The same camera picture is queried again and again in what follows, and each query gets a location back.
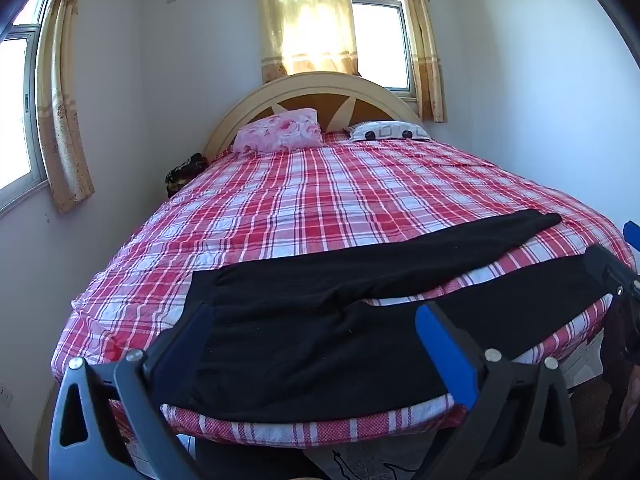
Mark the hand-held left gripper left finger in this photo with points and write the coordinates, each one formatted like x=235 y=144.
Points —
x=201 y=330

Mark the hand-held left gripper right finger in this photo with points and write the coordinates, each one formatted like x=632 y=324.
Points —
x=445 y=355

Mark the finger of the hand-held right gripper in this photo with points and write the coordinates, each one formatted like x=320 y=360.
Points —
x=633 y=235
x=605 y=270

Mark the black pants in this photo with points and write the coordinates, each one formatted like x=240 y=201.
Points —
x=300 y=340

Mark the dark patterned cloth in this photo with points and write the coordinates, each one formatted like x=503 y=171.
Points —
x=185 y=172

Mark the bed with red plaid sheet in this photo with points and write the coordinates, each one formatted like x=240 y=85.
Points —
x=325 y=200

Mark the pink floral pillow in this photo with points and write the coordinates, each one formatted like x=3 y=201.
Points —
x=277 y=130

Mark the white patterned pillow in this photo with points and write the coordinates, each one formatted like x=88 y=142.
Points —
x=387 y=131

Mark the beige side window curtain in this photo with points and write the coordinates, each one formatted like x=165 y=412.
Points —
x=62 y=110

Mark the beige wooden headboard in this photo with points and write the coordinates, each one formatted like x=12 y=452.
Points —
x=310 y=85

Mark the beige narrow curtain panel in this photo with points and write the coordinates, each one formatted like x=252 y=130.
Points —
x=425 y=45

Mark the side window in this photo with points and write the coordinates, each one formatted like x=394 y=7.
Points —
x=17 y=110

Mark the window behind headboard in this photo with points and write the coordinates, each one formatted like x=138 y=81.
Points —
x=382 y=40

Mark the beige sunlit curtain panel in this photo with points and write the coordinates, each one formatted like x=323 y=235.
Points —
x=305 y=15

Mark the beige wooden bed frame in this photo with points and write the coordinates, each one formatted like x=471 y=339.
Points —
x=42 y=425

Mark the white wall socket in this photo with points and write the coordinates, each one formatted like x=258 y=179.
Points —
x=6 y=397

